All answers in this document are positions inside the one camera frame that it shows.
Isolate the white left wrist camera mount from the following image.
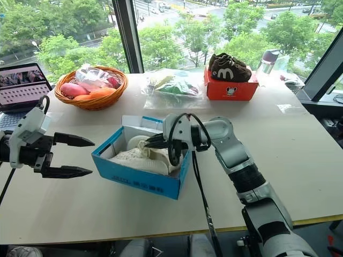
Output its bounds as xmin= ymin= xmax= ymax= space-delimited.
xmin=9 ymin=106 xmax=52 ymax=169

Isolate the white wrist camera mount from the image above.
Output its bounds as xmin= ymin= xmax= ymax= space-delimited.
xmin=9 ymin=106 xmax=52 ymax=169
xmin=161 ymin=113 xmax=194 ymax=152

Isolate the pink peach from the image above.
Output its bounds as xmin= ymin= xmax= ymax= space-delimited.
xmin=60 ymin=82 xmax=90 ymax=101

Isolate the open laptop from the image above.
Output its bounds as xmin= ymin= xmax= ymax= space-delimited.
xmin=0 ymin=62 xmax=54 ymax=132

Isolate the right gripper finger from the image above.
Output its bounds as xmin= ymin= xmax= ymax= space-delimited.
xmin=146 ymin=133 xmax=169 ymax=144
xmin=144 ymin=141 xmax=170 ymax=150

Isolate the brown suede shoe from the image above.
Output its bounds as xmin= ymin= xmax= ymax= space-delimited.
xmin=208 ymin=52 xmax=247 ymax=71
xmin=210 ymin=59 xmax=253 ymax=82

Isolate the blue cardboard shoebox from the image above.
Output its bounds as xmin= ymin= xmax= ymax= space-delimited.
xmin=91 ymin=115 xmax=192 ymax=200

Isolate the white sneaker on floor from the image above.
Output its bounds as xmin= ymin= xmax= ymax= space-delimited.
xmin=6 ymin=245 xmax=44 ymax=257

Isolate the clear bag with green items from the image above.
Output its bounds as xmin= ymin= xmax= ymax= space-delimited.
xmin=141 ymin=67 xmax=205 ymax=110

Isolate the clear plastic bag with fruit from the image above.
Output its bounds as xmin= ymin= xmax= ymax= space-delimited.
xmin=74 ymin=63 xmax=122 ymax=91

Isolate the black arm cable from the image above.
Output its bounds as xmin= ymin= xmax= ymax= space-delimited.
xmin=0 ymin=95 xmax=51 ymax=207
xmin=168 ymin=112 xmax=223 ymax=257

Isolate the clear bottle with maroon lid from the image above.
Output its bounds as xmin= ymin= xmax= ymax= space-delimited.
xmin=255 ymin=49 xmax=280 ymax=79

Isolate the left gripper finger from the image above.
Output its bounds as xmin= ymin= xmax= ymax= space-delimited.
xmin=53 ymin=132 xmax=96 ymax=147
xmin=41 ymin=152 xmax=93 ymax=179

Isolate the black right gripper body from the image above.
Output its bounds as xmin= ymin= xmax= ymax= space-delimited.
xmin=167 ymin=138 xmax=189 ymax=168

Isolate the white knit shoe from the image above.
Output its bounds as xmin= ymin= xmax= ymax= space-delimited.
xmin=109 ymin=146 xmax=183 ymax=178
xmin=126 ymin=135 xmax=151 ymax=151

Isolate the dark slanted window frame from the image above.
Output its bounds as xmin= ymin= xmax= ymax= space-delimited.
xmin=295 ymin=26 xmax=343 ymax=103

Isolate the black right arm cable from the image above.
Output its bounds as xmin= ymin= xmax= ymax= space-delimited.
xmin=168 ymin=112 xmax=223 ymax=257

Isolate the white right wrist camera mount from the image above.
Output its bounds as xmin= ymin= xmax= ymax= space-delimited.
xmin=161 ymin=113 xmax=194 ymax=152

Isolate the orange-red shoebox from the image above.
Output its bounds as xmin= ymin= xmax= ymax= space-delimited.
xmin=204 ymin=65 xmax=260 ymax=102

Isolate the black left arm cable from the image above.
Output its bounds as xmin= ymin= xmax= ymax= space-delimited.
xmin=0 ymin=95 xmax=51 ymax=207

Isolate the dark window mullion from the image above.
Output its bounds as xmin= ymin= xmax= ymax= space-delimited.
xmin=111 ymin=0 xmax=145 ymax=74

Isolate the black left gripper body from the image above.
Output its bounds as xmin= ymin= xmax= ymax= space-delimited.
xmin=19 ymin=135 xmax=56 ymax=179

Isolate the grey rounded shape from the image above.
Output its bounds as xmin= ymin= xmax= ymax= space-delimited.
xmin=119 ymin=238 xmax=151 ymax=257
xmin=189 ymin=233 xmax=215 ymax=257

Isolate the orange wicker basket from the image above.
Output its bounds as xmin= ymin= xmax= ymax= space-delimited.
xmin=54 ymin=66 xmax=129 ymax=111

